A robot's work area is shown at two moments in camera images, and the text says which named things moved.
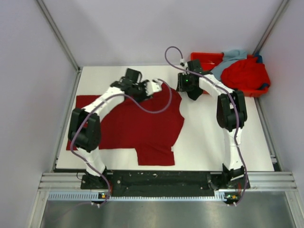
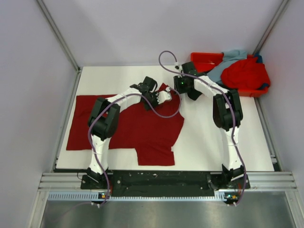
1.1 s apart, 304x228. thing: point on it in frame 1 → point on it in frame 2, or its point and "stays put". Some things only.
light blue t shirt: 230,56 stays put
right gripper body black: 185,83 stays put
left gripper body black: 138,93 → 152,99
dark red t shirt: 149,125 stays put
